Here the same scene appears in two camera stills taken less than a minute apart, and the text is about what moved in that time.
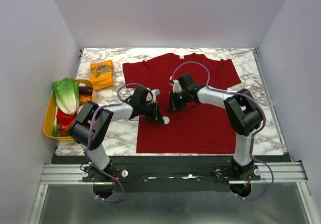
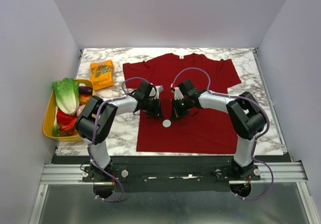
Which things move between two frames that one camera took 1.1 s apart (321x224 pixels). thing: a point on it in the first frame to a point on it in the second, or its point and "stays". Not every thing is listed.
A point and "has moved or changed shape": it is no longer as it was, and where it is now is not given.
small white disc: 166,119 has moved or changed shape
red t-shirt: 195,128 stays
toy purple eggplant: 85,90 stays
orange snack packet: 102,74 stays
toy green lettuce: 67,95 stays
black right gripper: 177,96 to 178,110
